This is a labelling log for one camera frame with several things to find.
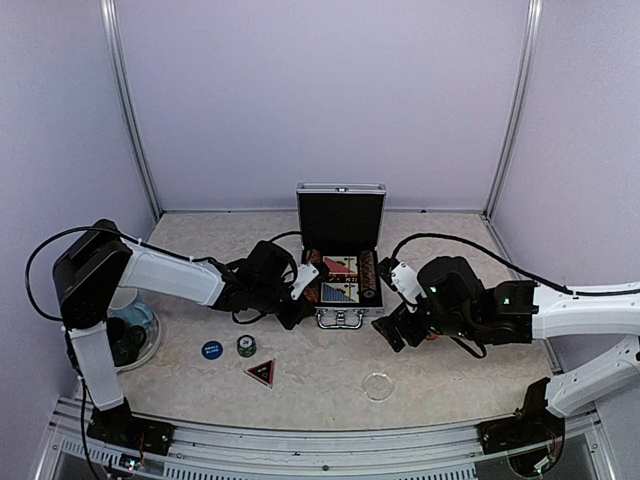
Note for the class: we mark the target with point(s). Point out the green poker chip stack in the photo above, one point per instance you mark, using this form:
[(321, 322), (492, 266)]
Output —
[(246, 346)]

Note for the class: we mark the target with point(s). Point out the left rear aluminium post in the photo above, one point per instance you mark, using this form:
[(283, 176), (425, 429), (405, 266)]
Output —
[(110, 21)]

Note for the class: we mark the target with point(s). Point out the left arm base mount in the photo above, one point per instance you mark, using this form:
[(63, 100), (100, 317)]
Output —
[(120, 427)]

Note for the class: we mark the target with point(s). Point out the clear round tray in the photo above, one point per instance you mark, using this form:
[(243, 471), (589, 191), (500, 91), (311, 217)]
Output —
[(155, 336)]

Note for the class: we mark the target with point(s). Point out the right rear aluminium post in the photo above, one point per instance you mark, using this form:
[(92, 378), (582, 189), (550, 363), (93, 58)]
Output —
[(524, 71)]

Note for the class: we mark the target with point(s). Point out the black mug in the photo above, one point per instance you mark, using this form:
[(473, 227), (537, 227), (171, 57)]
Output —
[(125, 341)]

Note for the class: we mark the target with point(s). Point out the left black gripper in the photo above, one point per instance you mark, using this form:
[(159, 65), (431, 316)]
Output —
[(302, 309)]

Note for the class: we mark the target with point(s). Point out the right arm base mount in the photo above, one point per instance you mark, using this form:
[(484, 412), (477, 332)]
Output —
[(530, 424)]

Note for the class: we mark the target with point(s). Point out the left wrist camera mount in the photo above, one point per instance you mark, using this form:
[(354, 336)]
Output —
[(306, 274)]

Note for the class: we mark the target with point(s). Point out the clear round dealer puck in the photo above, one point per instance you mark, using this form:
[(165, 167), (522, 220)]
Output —
[(378, 386)]

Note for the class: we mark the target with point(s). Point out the aluminium poker case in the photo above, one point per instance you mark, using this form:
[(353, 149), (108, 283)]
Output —
[(340, 226)]

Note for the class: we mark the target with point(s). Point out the right chip row in case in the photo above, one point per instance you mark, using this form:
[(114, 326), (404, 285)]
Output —
[(368, 274)]

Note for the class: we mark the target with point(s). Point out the blue small blind button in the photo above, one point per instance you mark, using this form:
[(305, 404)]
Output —
[(212, 350)]

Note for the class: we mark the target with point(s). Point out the aluminium post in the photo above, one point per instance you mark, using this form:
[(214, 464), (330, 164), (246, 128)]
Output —
[(110, 21), (524, 71)]

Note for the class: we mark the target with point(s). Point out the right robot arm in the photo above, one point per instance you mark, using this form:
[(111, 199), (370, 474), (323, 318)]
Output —
[(446, 298)]

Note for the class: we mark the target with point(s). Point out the blue playing card deck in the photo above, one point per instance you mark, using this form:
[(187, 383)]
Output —
[(339, 293)]

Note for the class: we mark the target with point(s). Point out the red triangular dealer button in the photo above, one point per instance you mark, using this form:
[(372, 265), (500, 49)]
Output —
[(263, 373)]

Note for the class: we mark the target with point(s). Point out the red playing card deck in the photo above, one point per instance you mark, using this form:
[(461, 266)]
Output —
[(341, 266)]

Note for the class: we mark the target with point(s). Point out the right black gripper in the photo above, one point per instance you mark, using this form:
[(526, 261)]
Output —
[(386, 326)]

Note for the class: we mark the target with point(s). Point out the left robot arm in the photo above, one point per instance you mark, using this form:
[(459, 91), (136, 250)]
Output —
[(103, 260)]

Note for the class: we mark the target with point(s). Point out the front aluminium frame rail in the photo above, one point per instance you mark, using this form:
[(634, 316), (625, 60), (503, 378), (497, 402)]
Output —
[(206, 451)]

